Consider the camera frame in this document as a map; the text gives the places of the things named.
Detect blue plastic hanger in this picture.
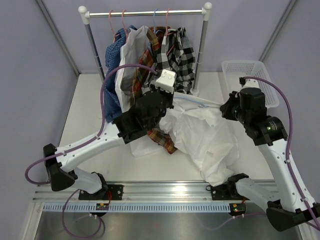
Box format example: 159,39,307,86
174,96,221,108

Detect white linen shirt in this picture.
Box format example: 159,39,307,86
159,92,240,187

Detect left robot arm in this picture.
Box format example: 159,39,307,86
43,86,174,200

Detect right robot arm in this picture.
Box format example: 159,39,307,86
210,87,320,232

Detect red brown plaid shirt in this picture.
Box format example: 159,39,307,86
130,26,177,157

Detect black white checked shirt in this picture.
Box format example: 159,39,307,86
155,26,196,94

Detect white hanging shirt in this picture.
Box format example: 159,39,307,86
114,24,162,158

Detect blue checked shirt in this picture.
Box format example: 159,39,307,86
104,28,127,123

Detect pink hanger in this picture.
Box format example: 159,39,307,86
108,9,120,43
121,8,131,45
164,8,175,57

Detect blue hanger on rack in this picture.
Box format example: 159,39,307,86
152,8,159,35

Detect white plastic basket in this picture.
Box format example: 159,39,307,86
221,60,280,108

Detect metal clothes rack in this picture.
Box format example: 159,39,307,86
78,2,213,96

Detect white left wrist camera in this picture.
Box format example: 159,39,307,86
154,69,177,95

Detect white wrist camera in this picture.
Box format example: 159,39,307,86
239,77,260,90
154,69,177,95

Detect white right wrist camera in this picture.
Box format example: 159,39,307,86
239,77,260,90

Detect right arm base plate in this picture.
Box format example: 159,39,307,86
205,183,247,201

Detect aluminium mounting rail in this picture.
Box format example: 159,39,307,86
32,180,278,203

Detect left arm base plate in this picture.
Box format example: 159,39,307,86
78,184,124,201

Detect white slotted cable duct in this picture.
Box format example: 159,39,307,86
42,202,231,213

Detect purple floor cable left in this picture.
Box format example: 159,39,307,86
60,187,106,238

